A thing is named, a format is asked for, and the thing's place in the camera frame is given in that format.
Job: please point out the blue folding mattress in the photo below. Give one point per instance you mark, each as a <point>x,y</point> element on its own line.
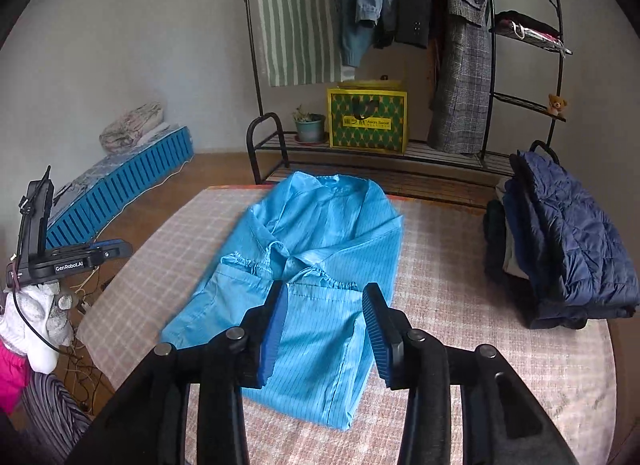
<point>130,175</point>

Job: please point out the navy quilted jacket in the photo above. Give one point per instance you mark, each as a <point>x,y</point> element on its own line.
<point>565,225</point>

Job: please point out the person's left hand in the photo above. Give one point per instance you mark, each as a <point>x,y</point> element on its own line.
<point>40,315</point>

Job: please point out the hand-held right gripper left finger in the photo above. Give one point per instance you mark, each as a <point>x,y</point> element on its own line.
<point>272,340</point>

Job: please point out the pink plaid blanket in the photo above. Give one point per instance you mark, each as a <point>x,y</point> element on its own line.
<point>440,285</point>

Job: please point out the grey plaid coat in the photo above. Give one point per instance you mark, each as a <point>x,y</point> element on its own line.
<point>462,95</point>

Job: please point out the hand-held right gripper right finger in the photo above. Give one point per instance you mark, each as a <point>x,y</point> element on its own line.
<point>377,340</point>

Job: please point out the grey striped hanging cloth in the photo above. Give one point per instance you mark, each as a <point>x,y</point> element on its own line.
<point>295,20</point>

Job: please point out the brown teddy bear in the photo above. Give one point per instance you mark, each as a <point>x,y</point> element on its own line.
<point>556,105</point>

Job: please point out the white folded garment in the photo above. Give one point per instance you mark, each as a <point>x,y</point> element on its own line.
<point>512,255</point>

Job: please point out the person's striped pants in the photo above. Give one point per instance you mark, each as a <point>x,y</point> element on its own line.
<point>50,415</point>

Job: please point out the grey patterned bundle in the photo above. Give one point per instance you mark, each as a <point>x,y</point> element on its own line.
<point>130,125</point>

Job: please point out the long faded denim jacket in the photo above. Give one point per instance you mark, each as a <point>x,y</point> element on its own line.
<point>350,40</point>

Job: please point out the blue striped coat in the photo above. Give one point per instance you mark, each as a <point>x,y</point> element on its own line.
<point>325,225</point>

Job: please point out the yellow green patterned bag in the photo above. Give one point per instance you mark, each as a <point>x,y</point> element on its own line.
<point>367,120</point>

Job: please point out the black metal clothes rack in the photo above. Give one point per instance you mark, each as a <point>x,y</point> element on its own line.
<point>425,151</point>

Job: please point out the dark folded clothes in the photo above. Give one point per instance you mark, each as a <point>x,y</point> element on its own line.
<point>525,22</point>

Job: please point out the small potted plant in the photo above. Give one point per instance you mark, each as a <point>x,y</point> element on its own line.
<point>310,130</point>

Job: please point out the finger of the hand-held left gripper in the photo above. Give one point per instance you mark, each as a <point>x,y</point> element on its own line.
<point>112,248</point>

